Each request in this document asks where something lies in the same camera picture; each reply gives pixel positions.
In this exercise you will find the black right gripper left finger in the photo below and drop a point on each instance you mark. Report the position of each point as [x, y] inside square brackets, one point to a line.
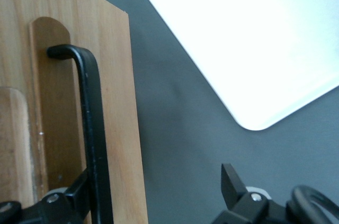
[39, 212]

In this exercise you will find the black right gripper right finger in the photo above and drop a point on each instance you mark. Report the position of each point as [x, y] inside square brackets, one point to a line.
[235, 189]

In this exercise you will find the black hex key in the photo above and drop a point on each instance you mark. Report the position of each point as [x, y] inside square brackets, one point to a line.
[91, 118]

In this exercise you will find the wooden tool holder block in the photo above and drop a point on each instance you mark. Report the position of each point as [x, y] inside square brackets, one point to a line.
[116, 102]

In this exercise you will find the white plastic tray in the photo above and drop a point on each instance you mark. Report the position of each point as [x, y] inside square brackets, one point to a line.
[249, 38]

